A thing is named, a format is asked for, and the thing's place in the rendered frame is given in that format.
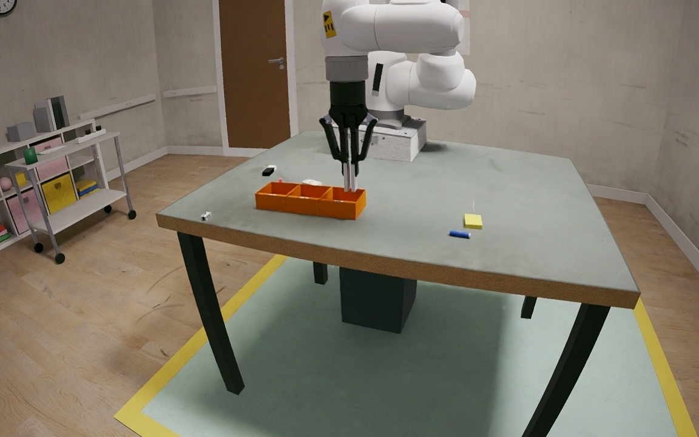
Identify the blue battery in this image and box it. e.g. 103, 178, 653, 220
450, 230, 471, 238

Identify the orange three-compartment tray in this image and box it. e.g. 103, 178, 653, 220
255, 181, 366, 220

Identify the black and white eraser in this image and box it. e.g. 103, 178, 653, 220
262, 165, 277, 176

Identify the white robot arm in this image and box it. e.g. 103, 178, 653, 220
320, 0, 476, 130

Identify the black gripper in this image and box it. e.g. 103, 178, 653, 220
319, 80, 379, 192

